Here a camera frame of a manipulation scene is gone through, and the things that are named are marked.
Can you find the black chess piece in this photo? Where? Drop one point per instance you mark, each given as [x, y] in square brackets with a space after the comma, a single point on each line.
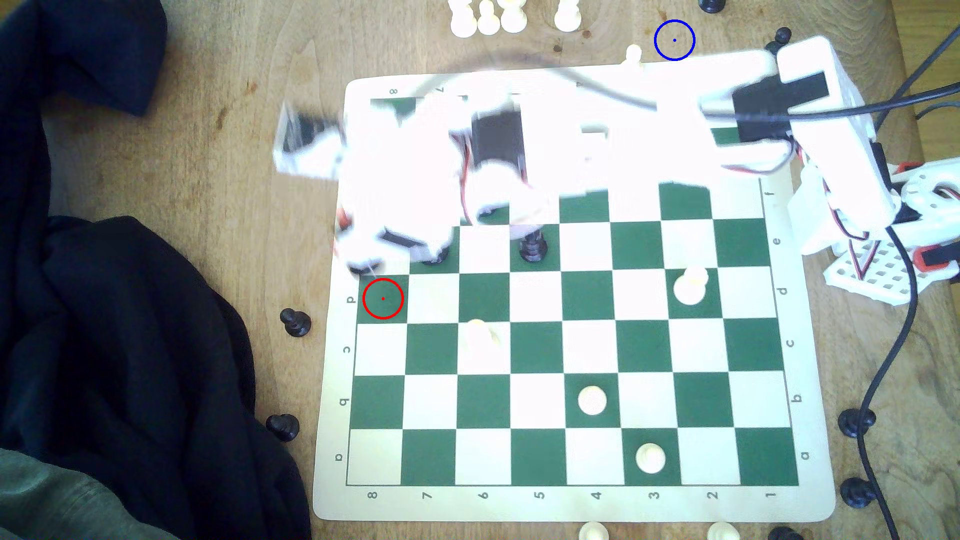
[711, 4]
[784, 534]

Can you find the black pawn centre board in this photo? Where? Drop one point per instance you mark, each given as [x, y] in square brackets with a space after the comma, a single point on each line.
[532, 251]

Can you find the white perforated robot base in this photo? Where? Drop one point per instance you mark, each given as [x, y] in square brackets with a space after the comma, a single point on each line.
[877, 279]

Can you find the grey green cloth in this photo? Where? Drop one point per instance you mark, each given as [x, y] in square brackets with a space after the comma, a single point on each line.
[45, 502]

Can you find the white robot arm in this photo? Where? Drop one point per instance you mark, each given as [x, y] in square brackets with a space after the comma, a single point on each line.
[847, 150]

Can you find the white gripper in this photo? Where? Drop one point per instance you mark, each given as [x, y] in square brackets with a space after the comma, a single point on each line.
[400, 241]

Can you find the tall black chess queen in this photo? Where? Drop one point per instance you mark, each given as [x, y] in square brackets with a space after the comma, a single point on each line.
[433, 259]

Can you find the red black clamp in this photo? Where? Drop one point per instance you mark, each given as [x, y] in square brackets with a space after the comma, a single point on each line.
[937, 259]

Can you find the green white chess board mat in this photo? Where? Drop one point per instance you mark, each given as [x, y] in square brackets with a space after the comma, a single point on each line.
[536, 345]

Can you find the black chess pawn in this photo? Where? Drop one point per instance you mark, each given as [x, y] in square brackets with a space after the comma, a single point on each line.
[295, 322]
[782, 35]
[283, 427]
[851, 424]
[859, 493]

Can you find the dark navy cloth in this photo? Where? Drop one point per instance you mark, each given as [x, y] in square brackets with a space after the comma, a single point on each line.
[112, 337]

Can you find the white chess pawn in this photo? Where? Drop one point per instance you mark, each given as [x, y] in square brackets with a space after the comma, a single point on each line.
[650, 458]
[634, 52]
[592, 400]

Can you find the black wrist camera white mount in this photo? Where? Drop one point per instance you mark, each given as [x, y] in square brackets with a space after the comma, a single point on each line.
[307, 146]

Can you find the large white chess piece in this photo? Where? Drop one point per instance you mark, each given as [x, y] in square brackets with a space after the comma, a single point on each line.
[690, 287]

